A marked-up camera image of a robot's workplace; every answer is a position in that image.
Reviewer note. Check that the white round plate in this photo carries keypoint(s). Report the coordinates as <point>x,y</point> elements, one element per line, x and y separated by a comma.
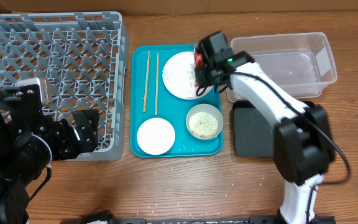
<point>179,76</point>

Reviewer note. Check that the wooden chopstick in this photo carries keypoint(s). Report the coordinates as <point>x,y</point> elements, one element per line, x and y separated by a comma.
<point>156,85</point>
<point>146,82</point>

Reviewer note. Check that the teal serving tray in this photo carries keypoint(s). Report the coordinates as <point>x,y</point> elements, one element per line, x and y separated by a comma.
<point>171,108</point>

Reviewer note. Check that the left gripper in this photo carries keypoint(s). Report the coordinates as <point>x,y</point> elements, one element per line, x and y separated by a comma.
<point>71,149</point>

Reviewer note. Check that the pink shallow bowl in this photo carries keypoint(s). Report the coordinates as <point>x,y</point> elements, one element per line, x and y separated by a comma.
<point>156,136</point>

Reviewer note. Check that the clear plastic bin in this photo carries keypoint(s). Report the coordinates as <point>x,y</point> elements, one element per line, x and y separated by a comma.
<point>302,64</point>

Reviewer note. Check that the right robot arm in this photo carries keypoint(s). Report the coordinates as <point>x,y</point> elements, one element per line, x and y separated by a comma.
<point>302,142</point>

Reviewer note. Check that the red snack wrapper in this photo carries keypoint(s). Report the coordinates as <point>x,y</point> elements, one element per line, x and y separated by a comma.
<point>198,59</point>

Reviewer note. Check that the grey bowl with rice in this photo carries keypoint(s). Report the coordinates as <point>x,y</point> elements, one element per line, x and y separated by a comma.
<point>204,121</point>

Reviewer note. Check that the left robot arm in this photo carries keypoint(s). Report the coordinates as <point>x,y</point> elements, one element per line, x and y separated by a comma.
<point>31,140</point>

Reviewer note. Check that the grey dishwasher rack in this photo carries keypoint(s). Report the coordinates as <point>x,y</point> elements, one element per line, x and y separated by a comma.
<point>84,56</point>

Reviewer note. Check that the right wooden chopstick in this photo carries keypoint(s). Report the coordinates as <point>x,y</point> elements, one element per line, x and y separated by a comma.
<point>156,85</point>

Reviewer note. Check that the left wooden chopstick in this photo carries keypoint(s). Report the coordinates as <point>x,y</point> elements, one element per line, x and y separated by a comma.
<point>146,82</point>

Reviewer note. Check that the black rectangular tray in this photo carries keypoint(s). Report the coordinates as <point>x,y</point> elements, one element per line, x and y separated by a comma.
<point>253,134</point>

